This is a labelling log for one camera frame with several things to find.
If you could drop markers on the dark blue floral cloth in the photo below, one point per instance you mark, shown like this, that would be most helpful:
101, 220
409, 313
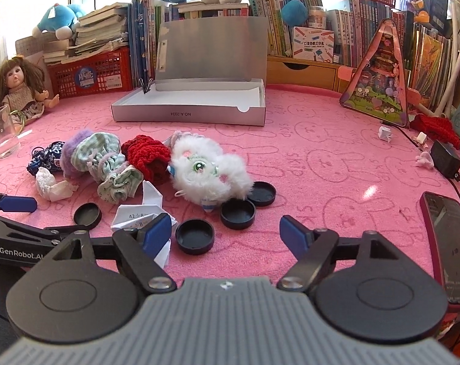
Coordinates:
47, 157

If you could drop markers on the brown-haired doll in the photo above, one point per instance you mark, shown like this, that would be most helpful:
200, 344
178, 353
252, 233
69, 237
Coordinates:
15, 80

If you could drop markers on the pink triangular toy house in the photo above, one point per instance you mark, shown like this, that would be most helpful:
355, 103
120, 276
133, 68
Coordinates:
378, 83

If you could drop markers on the green striped cloth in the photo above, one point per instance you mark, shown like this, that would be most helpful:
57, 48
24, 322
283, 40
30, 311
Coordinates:
96, 152

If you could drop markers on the row of tall blue books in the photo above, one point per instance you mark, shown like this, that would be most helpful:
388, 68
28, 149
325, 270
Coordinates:
142, 38

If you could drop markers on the phone in red case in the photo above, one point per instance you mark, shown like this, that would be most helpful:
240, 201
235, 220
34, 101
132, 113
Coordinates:
450, 243

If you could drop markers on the white worksheet paper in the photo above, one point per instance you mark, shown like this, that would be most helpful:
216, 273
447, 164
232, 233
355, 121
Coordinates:
150, 201

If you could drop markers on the small white plug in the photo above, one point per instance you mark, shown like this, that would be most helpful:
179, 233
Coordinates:
421, 137
386, 133

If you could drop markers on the stack of paperback books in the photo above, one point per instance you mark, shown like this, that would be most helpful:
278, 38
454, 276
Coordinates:
96, 26

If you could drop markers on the blue printed box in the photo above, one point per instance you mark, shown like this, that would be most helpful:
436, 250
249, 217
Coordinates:
424, 0

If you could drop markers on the white tissue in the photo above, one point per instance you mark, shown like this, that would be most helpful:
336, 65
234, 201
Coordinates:
51, 188

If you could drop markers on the black binder clip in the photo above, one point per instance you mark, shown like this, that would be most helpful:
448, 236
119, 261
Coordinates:
147, 84

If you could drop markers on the white fluffy plush toy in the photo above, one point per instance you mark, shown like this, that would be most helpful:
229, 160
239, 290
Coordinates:
203, 167

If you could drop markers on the grey grid board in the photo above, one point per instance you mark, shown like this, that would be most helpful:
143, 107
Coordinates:
28, 47

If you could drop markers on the grey cardboard file box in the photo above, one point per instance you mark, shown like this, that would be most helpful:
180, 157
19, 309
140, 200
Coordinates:
188, 114

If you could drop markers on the black power adapter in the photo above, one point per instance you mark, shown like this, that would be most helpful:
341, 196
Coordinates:
446, 159

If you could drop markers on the stack of flat books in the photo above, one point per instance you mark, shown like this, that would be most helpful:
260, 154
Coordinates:
211, 9

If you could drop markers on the clear glass cup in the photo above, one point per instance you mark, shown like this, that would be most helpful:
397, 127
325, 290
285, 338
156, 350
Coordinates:
3, 140

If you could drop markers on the colourful picture books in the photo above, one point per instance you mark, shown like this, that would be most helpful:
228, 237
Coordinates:
431, 64

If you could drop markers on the wooden drawer organizer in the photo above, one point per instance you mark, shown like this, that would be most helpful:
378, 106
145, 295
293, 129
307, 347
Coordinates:
302, 76

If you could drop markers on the small pink white figure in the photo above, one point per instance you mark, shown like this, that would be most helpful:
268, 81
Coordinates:
424, 159

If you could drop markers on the white printed carton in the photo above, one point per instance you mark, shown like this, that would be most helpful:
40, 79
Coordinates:
313, 45

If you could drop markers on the red plastic crate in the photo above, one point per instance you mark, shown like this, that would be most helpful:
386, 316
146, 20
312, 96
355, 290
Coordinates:
104, 68

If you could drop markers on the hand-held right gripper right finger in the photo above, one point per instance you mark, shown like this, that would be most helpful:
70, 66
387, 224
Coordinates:
292, 232

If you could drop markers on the row of shelved books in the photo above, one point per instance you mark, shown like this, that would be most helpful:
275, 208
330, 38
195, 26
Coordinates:
351, 34

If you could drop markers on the pink rabbit print mat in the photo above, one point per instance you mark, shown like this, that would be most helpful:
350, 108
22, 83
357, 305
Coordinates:
328, 167

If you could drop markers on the white printed tub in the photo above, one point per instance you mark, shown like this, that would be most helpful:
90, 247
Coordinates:
317, 17

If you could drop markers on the red knitted cloth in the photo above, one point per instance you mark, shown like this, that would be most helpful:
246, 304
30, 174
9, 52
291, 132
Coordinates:
437, 127

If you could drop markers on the red knitted hat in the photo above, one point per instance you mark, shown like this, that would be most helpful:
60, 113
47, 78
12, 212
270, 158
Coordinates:
146, 156

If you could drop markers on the blue white plush toy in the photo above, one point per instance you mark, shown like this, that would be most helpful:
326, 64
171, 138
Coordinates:
54, 21

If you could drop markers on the black round cap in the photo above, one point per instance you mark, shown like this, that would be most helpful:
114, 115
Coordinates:
87, 215
195, 237
237, 215
262, 194

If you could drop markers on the purple fuzzy toy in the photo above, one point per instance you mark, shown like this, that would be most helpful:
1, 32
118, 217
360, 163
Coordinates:
68, 157

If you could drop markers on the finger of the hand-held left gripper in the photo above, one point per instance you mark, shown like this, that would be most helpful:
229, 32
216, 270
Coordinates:
18, 203

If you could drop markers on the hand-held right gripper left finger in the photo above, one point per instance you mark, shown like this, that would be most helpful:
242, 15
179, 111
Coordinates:
157, 234

